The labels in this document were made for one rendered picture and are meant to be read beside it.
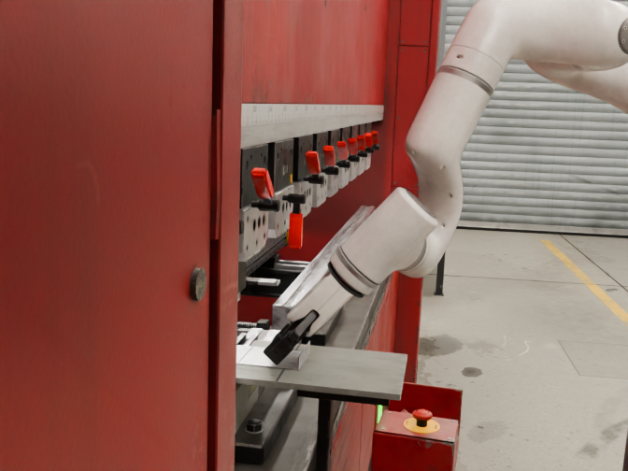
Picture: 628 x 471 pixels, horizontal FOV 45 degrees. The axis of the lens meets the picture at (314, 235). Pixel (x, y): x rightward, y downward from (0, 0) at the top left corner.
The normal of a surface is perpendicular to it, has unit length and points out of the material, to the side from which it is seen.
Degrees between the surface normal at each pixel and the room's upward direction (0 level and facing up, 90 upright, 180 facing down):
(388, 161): 90
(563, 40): 95
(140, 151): 90
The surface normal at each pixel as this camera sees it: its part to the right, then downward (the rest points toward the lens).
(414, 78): -0.18, 0.17
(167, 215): 0.98, 0.07
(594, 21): -0.30, -0.07
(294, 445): 0.04, -0.98
